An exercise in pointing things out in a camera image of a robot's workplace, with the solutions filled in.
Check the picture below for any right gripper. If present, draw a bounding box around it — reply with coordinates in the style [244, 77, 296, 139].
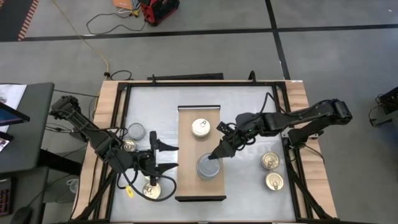
[207, 129, 249, 161]

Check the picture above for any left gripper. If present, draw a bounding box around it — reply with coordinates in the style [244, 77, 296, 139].
[133, 130, 180, 187]

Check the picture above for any silver-lid can stack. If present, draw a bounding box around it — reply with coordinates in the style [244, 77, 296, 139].
[196, 152, 222, 181]

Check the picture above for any gold-top can stack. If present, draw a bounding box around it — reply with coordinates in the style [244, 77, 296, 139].
[190, 118, 211, 139]

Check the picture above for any grey lid tuna can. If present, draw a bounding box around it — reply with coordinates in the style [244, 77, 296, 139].
[127, 122, 147, 141]

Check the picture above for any black flat bar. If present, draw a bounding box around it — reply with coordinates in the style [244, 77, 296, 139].
[147, 72, 224, 81]

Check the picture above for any clear plastic cup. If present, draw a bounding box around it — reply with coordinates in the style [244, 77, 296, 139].
[66, 177, 80, 194]

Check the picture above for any grey side desk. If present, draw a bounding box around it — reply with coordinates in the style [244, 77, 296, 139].
[0, 82, 82, 187]

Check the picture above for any red and black box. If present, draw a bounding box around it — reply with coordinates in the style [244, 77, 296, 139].
[139, 0, 180, 27]

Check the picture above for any black computer mouse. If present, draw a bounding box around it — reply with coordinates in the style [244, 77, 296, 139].
[10, 205, 34, 224]

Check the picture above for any orange flat package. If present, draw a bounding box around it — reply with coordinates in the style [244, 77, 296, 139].
[112, 0, 141, 12]

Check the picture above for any small black tablet screen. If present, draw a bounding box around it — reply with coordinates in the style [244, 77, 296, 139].
[0, 131, 15, 153]

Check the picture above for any white paper sheet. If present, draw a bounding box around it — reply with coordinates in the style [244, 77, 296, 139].
[0, 83, 27, 134]

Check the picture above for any black keyboard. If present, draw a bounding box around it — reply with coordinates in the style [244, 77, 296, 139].
[0, 177, 14, 218]

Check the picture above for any black floor device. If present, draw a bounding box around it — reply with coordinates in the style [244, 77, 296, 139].
[368, 86, 398, 128]

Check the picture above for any black mat with orange stripes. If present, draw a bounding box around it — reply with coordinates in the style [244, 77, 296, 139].
[0, 0, 40, 42]

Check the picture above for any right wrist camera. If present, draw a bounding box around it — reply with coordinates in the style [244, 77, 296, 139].
[216, 121, 231, 135]

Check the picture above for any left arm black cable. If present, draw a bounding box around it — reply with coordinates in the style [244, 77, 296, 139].
[116, 167, 177, 202]

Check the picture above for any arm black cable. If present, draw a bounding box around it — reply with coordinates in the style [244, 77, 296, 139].
[257, 91, 292, 116]
[116, 167, 177, 202]

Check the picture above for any silver aluminium bracket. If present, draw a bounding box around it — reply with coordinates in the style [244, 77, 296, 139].
[280, 126, 295, 139]

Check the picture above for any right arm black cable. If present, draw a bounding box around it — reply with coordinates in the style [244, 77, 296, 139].
[257, 91, 292, 116]

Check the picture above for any black metal table frame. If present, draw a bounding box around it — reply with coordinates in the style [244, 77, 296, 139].
[67, 70, 340, 224]

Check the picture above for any black cable with plug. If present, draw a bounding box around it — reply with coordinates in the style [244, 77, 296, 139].
[104, 70, 133, 82]

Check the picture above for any yellow power cable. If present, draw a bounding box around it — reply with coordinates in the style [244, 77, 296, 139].
[51, 0, 110, 75]

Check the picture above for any black floor cable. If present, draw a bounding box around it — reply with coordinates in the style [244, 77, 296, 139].
[85, 11, 147, 35]

